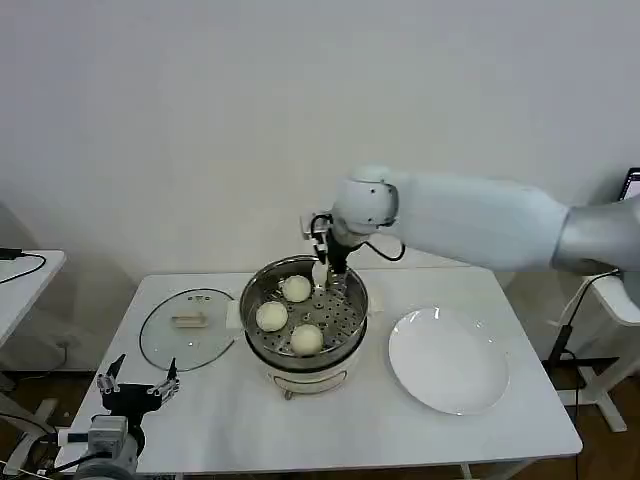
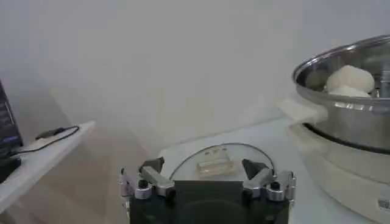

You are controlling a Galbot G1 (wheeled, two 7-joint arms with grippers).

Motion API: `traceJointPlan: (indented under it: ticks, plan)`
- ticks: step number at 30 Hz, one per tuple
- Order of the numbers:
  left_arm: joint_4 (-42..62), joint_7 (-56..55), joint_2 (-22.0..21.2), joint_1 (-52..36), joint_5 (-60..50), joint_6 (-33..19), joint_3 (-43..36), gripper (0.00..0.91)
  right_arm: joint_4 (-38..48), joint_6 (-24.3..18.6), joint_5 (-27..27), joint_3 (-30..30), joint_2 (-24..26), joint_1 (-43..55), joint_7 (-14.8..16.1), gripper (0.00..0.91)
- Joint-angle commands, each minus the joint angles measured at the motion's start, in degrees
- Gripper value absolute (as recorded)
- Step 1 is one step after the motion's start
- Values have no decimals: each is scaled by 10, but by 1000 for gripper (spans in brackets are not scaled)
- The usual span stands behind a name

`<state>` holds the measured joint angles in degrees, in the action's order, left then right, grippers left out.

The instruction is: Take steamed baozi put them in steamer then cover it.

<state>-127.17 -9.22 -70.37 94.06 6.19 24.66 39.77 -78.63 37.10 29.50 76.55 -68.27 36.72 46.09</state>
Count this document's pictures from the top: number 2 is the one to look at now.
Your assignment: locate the round glass lid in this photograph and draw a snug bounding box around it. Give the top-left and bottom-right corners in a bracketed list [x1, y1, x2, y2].
[168, 142, 275, 183]

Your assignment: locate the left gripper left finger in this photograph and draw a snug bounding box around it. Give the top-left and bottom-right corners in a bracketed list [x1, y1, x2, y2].
[119, 156, 177, 201]

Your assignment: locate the dark screen device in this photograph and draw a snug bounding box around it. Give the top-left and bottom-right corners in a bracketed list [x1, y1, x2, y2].
[0, 79, 24, 184]

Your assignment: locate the white steamed bun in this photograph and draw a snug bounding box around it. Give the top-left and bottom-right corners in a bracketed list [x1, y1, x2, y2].
[327, 85, 372, 99]
[325, 64, 376, 94]

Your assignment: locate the white electric cooker base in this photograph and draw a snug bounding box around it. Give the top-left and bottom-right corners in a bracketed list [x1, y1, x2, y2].
[276, 97, 390, 224]

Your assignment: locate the black adapter with cable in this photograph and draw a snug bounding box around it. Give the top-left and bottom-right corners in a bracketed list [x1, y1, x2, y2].
[11, 125, 80, 156]

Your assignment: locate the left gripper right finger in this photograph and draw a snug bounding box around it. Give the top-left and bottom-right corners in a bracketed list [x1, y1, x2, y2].
[241, 158, 297, 203]

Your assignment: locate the perforated steel steamer basket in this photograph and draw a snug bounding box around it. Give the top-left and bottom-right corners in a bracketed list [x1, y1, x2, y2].
[292, 34, 390, 155]

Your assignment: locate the plain white side desk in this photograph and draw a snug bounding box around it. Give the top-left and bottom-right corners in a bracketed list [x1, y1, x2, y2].
[0, 121, 96, 214]

